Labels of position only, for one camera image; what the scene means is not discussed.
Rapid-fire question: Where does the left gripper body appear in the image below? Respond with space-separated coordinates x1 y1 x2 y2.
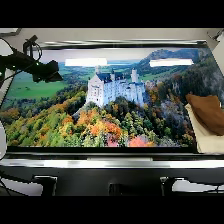
31 59 64 84

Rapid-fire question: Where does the brown garment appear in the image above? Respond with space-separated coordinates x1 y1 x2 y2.
185 93 224 136

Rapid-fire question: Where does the cream garment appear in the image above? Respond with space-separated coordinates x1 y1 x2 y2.
184 102 224 155

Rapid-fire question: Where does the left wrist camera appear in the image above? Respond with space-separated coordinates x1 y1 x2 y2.
22 34 41 58

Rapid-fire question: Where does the silver frame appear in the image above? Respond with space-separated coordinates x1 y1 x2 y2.
0 152 224 197

